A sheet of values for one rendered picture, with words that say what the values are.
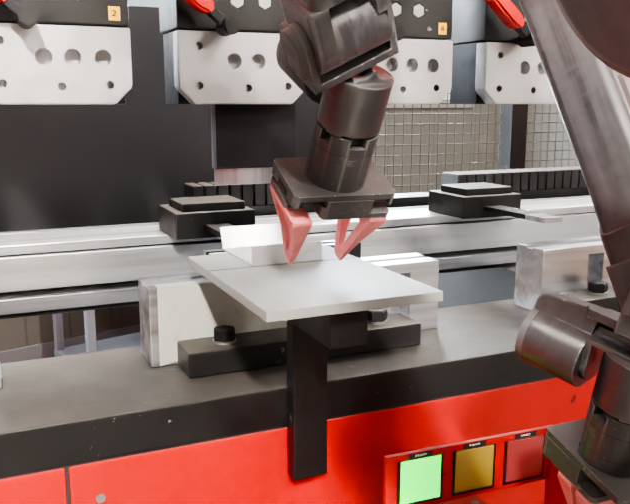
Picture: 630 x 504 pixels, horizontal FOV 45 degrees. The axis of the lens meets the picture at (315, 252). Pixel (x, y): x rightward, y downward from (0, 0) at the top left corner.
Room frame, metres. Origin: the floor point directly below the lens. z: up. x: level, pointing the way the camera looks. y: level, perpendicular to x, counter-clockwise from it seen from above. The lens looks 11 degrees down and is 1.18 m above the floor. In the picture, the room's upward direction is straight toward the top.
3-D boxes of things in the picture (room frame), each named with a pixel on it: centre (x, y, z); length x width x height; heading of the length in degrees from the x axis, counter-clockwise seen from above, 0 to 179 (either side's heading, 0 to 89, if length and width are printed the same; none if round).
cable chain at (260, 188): (1.37, 0.05, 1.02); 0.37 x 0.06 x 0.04; 114
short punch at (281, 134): (0.92, 0.07, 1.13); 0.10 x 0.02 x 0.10; 114
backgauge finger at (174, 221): (1.07, 0.13, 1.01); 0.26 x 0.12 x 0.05; 24
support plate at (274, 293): (0.79, 0.01, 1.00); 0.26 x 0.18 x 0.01; 24
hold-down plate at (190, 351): (0.89, 0.01, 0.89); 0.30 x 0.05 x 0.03; 114
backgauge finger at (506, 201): (1.27, -0.31, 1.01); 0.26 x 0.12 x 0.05; 24
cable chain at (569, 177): (1.60, -0.47, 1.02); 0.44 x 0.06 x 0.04; 114
